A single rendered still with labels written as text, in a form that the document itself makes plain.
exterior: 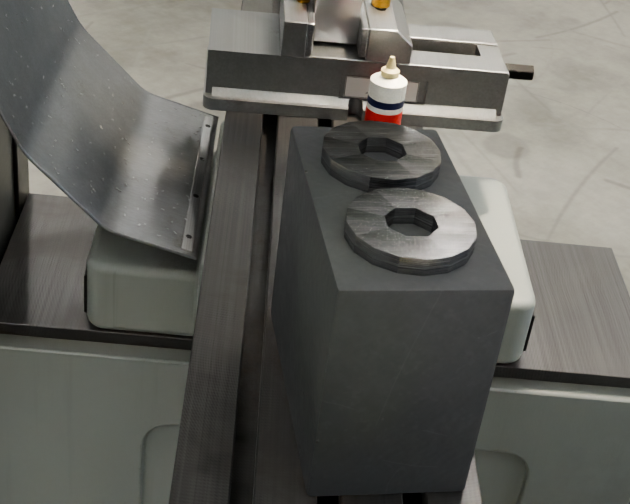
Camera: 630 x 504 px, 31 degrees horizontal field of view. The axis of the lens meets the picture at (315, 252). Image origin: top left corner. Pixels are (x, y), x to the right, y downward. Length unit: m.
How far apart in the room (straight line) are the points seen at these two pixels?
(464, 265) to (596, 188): 2.54
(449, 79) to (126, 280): 0.43
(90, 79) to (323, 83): 0.27
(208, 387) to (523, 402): 0.52
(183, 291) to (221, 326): 0.27
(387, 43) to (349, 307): 0.62
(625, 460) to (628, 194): 1.94
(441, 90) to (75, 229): 0.49
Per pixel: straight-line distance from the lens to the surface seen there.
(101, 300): 1.28
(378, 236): 0.76
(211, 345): 0.97
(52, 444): 1.41
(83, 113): 1.31
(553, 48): 4.14
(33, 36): 1.30
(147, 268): 1.25
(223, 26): 1.37
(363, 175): 0.83
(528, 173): 3.30
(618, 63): 4.14
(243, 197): 1.17
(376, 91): 1.24
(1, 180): 1.41
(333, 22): 1.33
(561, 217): 3.12
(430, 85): 1.34
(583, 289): 1.49
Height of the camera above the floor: 1.55
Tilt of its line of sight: 34 degrees down
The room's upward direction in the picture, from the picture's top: 8 degrees clockwise
